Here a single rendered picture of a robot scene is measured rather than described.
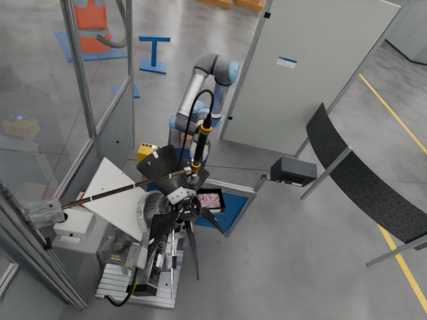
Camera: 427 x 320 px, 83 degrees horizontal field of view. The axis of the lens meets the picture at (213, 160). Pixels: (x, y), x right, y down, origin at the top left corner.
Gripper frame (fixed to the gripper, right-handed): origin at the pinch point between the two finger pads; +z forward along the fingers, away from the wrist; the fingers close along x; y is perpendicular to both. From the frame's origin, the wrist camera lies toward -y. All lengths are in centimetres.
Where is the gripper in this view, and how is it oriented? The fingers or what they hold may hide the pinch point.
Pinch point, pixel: (197, 156)
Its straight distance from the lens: 108.9
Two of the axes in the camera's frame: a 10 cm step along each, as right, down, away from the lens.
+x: -9.7, -2.1, -1.1
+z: -0.8, 7.4, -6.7
